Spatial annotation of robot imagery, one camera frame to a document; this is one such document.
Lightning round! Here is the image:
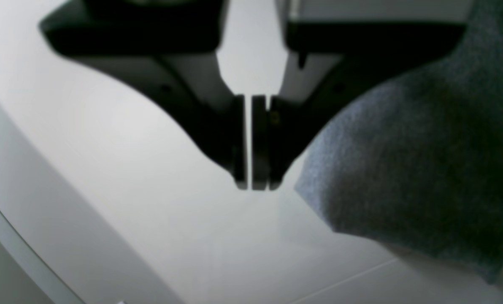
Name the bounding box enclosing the image right gripper black left finger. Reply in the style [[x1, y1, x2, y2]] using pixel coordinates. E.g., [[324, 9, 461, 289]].
[[39, 0, 248, 189]]

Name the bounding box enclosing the grey T-shirt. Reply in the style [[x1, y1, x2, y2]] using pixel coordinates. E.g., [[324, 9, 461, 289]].
[[295, 0, 503, 284]]

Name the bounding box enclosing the image right gripper white right finger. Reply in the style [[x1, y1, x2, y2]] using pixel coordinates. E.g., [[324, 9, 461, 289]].
[[251, 21, 466, 190]]

